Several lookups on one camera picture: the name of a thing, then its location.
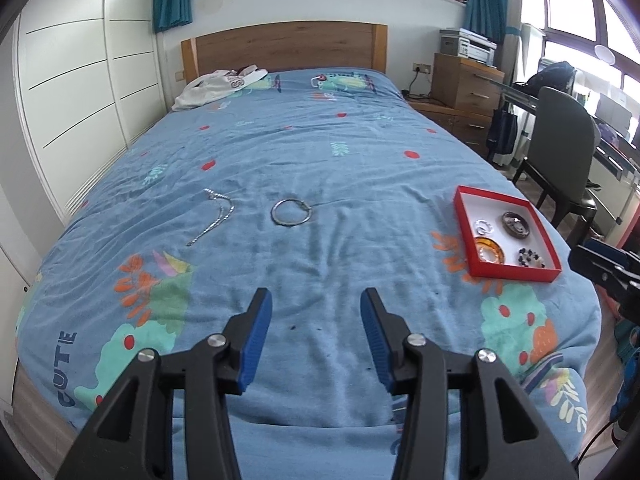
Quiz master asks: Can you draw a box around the brown beaded shell bracelet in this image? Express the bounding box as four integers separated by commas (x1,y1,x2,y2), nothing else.
516,246,548,270

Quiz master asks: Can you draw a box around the dark tortoiseshell bangle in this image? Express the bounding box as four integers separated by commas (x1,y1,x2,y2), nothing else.
501,211,530,240

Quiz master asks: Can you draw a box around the amber resin bangle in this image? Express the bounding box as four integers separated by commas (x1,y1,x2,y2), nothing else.
474,236,506,264

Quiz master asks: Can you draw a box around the twisted silver hoop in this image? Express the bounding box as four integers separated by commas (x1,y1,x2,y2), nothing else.
475,226,494,236
475,219,490,231

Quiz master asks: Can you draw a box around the silver chain necklace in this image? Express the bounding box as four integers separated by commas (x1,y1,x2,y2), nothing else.
185,186,236,248

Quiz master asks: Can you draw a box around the thin silver bangle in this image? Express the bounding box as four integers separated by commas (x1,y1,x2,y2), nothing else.
270,197,312,228

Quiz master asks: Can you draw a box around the silver wristwatch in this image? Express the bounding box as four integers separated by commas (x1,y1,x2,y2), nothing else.
506,216,527,235

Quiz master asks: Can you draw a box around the red shallow jewelry box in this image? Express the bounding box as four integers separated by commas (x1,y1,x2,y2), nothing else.
454,185,562,283

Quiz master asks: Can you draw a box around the grey desk chair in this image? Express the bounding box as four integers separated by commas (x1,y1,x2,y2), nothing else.
512,87,601,247

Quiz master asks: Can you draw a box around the dark hanging bag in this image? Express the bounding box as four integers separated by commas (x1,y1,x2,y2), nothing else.
486,103,518,160

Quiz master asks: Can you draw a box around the wooden drawer dresser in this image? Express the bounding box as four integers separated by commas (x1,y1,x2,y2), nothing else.
408,53,504,157

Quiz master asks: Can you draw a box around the white printer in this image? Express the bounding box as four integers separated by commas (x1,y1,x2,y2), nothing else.
439,28,497,66

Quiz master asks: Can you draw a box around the right teal curtain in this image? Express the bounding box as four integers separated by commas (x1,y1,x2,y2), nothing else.
463,0,508,44

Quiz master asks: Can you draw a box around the blue patterned bed cover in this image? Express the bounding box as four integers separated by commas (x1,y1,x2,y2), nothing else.
16,68,601,479

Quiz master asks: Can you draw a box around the white garment on bed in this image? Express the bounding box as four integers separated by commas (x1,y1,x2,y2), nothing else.
171,65,269,112

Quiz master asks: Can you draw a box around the white wardrobe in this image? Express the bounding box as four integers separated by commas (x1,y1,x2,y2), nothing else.
14,0,166,221

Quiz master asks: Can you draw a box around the wooden headboard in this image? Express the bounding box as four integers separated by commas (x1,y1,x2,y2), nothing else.
180,21,388,82

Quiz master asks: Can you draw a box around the wall power socket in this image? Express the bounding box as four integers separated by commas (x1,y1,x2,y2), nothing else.
412,63,432,75

